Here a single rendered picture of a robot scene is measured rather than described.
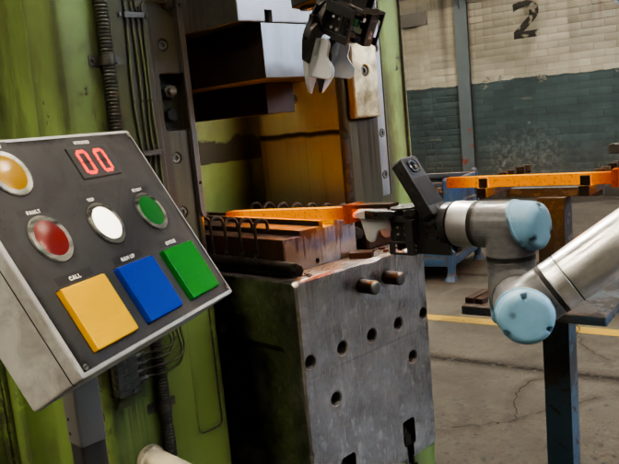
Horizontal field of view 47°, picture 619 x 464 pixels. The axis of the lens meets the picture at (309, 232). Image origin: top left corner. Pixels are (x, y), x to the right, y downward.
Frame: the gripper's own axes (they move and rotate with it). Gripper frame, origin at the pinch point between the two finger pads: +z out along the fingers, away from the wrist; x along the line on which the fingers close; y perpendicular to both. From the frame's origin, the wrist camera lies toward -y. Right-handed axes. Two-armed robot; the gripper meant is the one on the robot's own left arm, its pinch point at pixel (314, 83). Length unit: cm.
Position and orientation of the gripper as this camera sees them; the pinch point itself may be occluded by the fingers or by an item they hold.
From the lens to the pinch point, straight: 115.2
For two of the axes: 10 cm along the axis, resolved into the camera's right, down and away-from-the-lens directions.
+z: -2.4, 8.5, 4.7
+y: 6.7, 4.9, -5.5
